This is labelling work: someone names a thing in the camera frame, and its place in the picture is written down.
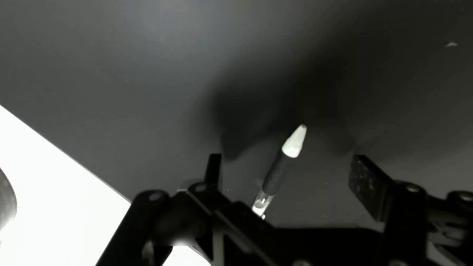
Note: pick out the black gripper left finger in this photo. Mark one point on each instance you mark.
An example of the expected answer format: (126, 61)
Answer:
(213, 170)

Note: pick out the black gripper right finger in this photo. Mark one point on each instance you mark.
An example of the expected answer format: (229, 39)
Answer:
(371, 186)

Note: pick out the black and white pen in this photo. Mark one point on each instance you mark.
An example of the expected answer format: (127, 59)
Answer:
(288, 152)

